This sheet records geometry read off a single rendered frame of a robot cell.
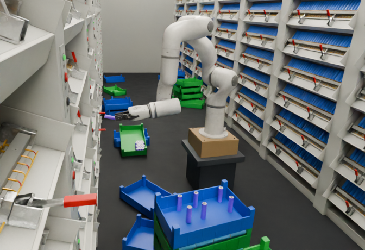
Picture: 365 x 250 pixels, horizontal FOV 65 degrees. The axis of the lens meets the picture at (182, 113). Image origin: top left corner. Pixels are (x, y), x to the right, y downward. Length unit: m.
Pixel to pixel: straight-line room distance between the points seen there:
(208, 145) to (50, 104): 1.35
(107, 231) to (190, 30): 1.12
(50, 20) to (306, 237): 1.63
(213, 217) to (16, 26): 0.95
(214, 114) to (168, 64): 0.52
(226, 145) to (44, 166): 1.44
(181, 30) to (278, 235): 1.19
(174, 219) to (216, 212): 0.17
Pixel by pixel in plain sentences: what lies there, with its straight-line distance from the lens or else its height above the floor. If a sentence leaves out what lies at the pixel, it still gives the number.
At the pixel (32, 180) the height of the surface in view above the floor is 0.88.
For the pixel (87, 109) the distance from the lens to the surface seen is 1.24.
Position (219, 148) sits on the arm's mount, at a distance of 1.79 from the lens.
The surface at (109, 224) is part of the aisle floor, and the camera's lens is 1.72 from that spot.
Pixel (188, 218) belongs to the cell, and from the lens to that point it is 1.07.
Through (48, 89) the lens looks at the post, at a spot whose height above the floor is 0.98.
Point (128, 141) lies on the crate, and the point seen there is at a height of 0.06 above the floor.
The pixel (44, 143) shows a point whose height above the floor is 0.89.
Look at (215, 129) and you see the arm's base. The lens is 1.81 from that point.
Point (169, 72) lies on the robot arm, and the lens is 1.43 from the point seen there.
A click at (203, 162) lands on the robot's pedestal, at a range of 1.75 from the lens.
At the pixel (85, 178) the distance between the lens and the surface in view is 1.18.
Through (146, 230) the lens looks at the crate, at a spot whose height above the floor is 0.00.
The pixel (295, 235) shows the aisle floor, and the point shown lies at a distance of 1.80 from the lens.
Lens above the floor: 1.10
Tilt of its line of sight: 19 degrees down
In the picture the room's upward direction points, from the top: 3 degrees clockwise
